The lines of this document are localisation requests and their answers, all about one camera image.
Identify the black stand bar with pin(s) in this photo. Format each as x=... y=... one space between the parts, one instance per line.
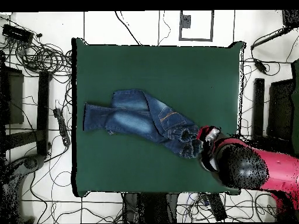
x=43 y=112
x=258 y=107

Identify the black power strip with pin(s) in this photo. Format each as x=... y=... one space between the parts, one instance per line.
x=62 y=126

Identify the grey rectangular frame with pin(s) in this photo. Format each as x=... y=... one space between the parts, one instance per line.
x=196 y=40

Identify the black rod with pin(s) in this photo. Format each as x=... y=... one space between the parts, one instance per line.
x=268 y=38

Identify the blue denim jeans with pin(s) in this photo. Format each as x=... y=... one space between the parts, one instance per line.
x=140 y=114

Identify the grey square plate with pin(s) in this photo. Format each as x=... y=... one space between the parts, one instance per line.
x=185 y=21

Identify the grey stand base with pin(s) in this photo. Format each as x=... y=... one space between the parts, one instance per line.
x=31 y=162

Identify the dark flat panel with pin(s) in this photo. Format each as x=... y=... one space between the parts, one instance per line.
x=14 y=98
x=280 y=109

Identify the black corner box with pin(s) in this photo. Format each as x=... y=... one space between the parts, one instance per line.
x=290 y=17

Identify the dark green table cloth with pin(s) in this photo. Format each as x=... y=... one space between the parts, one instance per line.
x=163 y=65

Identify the black electronics box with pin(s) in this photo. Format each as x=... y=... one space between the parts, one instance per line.
x=17 y=33

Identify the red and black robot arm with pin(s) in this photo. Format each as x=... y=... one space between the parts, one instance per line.
x=257 y=163

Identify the black power adapter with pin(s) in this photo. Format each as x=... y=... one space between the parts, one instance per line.
x=260 y=65

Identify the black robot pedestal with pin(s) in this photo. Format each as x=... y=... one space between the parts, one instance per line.
x=149 y=207

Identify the black flat device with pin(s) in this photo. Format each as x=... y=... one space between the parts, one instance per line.
x=217 y=207

